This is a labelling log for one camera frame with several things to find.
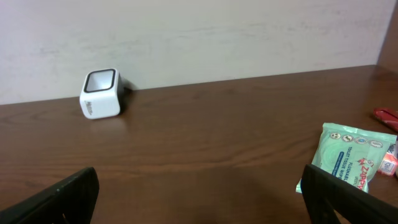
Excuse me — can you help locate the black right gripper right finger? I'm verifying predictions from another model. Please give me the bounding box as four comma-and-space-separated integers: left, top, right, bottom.
300, 164, 397, 224

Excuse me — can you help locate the light blue wipes packet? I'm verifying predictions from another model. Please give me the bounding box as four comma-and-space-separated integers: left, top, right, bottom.
312, 123, 397, 192

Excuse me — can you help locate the orange small carton box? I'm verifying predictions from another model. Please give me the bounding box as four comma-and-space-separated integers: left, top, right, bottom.
378, 144, 397, 176

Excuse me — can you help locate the red Top snack packet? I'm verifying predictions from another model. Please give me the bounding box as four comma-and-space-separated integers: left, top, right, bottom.
373, 108, 398, 132

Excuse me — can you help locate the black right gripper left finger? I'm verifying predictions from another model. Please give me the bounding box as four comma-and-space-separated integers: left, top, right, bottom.
1, 167, 100, 223

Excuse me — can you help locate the white barcode scanner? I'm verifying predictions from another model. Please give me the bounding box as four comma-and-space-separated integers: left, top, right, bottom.
79, 68, 124, 119

